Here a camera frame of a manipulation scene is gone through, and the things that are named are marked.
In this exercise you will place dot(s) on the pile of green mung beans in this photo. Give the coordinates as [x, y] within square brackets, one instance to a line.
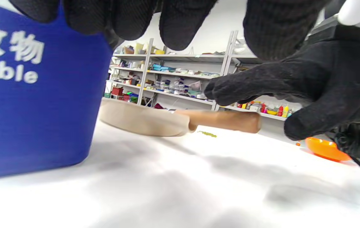
[210, 134]

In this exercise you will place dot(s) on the red box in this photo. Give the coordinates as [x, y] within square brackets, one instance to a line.
[117, 91]

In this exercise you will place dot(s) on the beige plastic dustpan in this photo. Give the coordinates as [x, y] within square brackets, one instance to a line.
[142, 122]

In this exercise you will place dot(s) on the blue food waste bin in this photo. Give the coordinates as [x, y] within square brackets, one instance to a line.
[34, 120]

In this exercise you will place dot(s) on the person's left hand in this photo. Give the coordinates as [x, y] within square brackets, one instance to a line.
[129, 15]

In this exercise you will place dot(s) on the orange plastic bowl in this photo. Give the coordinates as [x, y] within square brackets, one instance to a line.
[325, 148]

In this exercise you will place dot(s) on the grey metal shelf rack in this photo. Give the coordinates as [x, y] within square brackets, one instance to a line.
[183, 58]

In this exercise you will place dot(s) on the row of condiment bottles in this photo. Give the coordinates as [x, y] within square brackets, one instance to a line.
[281, 110]

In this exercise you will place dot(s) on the white table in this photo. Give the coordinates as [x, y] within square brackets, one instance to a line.
[167, 190]

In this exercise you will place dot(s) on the yellow bowl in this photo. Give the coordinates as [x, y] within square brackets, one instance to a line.
[271, 112]

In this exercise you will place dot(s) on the black grey hand tracker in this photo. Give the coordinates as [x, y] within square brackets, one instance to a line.
[357, 12]

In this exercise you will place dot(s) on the person's right hand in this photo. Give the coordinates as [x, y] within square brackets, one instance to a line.
[341, 82]

